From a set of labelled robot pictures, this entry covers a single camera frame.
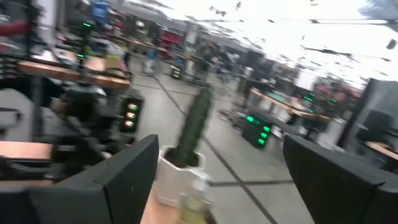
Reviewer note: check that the wooden background table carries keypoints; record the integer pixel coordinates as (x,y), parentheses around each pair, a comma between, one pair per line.
(280,104)
(384,151)
(62,73)

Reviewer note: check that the black box with green lights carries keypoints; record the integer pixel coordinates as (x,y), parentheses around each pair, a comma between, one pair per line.
(253,132)

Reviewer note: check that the green cactus in white pot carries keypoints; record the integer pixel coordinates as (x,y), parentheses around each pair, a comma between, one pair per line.
(192,124)

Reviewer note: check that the black box with amber lights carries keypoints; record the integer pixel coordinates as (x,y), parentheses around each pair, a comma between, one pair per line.
(130,115)

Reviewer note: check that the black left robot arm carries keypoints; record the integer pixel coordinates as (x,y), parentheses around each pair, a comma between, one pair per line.
(90,124)

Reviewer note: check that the clear yellow soap pump bottle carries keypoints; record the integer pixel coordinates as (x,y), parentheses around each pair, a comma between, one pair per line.
(194,208)

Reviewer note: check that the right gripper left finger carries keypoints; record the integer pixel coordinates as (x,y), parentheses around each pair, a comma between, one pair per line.
(130,186)

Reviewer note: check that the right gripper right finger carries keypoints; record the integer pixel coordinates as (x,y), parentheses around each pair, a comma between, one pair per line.
(335,186)

